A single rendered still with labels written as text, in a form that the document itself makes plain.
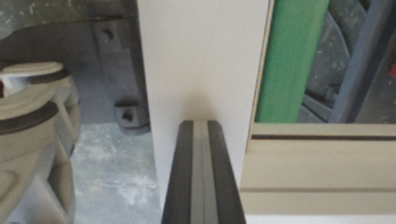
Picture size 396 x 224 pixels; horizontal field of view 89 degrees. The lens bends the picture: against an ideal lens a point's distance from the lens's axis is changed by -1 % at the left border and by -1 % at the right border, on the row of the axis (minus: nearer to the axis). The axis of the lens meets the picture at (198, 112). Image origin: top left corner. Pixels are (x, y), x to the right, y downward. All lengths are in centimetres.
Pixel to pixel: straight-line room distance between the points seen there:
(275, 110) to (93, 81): 89
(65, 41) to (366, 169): 98
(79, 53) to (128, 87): 23
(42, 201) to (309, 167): 38
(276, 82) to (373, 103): 47
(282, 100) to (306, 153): 5
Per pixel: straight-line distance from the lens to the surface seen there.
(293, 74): 17
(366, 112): 62
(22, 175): 36
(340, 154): 21
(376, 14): 58
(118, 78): 93
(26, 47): 110
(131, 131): 102
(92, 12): 90
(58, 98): 66
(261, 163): 17
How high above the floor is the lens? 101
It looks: 62 degrees down
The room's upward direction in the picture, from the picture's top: 180 degrees clockwise
